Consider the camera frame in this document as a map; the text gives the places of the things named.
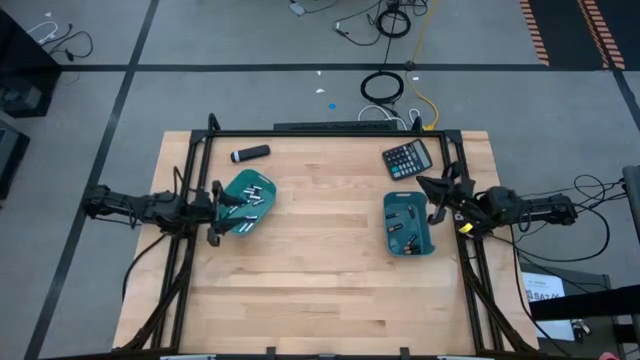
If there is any black cable bundle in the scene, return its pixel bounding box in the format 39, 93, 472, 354
499, 172, 632, 265

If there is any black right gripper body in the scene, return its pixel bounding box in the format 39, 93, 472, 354
446, 179, 494, 229

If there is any coiled black cable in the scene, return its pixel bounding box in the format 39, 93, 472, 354
333, 0, 431, 47
359, 69, 406, 106

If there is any black power strip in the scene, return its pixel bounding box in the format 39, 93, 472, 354
272, 120, 400, 133

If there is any black desk calculator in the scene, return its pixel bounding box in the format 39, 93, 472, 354
381, 138, 435, 182

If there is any black cylinder grey end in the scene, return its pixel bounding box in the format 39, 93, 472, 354
229, 143, 272, 165

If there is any white paper sheet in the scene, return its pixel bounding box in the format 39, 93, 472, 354
520, 271, 577, 342

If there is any blue-grey plastic bin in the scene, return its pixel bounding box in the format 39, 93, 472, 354
382, 190, 436, 258

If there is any black bar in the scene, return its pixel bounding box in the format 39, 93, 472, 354
527, 283, 640, 322

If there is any grey post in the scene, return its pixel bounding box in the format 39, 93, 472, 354
621, 164, 640, 247

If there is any black orange striped mat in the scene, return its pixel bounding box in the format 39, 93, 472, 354
518, 0, 627, 71

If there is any white cable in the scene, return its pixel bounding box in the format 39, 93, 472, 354
356, 103, 422, 131
25, 20, 60, 46

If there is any black aluminium rig frame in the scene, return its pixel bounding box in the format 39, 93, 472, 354
110, 112, 540, 355

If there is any black case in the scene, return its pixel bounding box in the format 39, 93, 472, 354
0, 118, 32, 202

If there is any bunch of keys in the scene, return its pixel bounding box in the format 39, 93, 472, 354
568, 318, 592, 345

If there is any yellow cable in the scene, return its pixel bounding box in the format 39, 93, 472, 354
405, 0, 442, 132

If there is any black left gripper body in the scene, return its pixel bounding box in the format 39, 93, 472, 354
187, 191, 222, 235

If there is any teal plastic bin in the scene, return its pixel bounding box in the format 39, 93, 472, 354
218, 168, 278, 237

